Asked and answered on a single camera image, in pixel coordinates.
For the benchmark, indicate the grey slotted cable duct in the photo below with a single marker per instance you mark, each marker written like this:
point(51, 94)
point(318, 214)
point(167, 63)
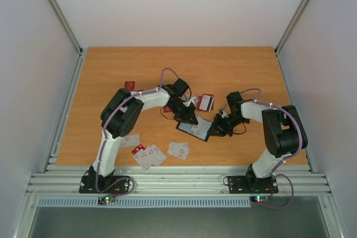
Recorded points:
point(146, 202)

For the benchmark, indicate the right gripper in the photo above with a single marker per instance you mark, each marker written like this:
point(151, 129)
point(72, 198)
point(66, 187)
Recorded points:
point(222, 124)

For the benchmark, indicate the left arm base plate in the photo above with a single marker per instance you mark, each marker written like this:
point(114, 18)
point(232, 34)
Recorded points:
point(120, 185)

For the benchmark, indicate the aluminium table edge rail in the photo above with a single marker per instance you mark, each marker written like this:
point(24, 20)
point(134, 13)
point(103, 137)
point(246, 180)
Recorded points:
point(178, 180)

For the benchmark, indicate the red card with white card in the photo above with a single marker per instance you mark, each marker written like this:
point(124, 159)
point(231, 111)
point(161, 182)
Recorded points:
point(206, 102)

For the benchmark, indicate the red card far left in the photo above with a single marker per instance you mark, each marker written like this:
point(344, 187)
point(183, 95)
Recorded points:
point(129, 85)

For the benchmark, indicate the right controller board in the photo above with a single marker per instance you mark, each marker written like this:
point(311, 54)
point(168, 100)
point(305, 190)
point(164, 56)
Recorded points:
point(260, 199)

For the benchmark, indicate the white floral card pile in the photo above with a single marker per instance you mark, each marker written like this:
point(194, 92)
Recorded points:
point(151, 156)

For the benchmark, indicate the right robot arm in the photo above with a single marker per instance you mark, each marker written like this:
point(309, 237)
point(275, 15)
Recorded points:
point(284, 137)

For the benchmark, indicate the red card under pile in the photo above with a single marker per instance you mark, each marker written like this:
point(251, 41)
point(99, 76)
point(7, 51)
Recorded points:
point(138, 148)

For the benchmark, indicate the left controller board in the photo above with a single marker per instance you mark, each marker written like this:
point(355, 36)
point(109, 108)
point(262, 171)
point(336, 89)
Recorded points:
point(106, 200)

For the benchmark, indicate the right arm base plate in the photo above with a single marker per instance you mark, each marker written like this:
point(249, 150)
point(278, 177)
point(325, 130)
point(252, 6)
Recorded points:
point(242, 184)

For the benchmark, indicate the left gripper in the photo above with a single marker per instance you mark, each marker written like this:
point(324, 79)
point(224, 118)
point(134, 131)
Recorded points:
point(187, 117)

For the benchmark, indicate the frame post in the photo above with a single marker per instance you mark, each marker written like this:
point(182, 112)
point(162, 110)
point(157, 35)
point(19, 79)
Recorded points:
point(60, 15)
point(291, 25)

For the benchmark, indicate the right frame post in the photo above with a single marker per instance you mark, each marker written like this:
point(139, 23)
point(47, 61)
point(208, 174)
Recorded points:
point(291, 25)

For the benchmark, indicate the controller board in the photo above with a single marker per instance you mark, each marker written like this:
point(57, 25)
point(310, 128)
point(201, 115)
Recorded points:
point(106, 200)
point(260, 199)

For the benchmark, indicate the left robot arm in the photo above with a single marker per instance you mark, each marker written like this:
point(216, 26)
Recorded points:
point(119, 118)

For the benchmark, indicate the black leather card holder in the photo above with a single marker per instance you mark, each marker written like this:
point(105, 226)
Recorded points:
point(186, 128)

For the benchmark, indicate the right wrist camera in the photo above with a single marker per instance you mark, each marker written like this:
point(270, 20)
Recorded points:
point(223, 113)

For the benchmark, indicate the left frame post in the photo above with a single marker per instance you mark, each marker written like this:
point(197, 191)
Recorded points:
point(60, 15)

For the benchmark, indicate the white floral cards near holder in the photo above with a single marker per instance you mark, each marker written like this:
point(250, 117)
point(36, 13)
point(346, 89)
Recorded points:
point(179, 150)

